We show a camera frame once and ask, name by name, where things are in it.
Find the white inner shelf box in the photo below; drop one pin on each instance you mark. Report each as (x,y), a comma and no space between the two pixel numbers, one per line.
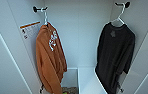
(90,80)

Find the brown box of bottles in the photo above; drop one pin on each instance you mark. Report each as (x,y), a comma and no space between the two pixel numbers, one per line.
(69,90)

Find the black hanging garment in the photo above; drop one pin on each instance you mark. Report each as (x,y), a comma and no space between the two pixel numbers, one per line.
(115,56)

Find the white wardrobe carcass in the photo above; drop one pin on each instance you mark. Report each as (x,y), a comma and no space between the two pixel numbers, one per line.
(80,40)

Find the white hanger of black garment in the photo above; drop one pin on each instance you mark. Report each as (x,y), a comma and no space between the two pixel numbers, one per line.
(118,18)

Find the orange hanging garment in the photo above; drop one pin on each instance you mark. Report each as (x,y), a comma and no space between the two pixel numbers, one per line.
(50,60)

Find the white sticker with orange band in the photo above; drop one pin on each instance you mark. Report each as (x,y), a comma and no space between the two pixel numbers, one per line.
(30,30)

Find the white hanger of orange garment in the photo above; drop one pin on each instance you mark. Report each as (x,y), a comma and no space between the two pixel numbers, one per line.
(46,18)

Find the black hook above orange garment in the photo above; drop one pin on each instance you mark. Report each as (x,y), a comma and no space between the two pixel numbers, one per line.
(39,9)

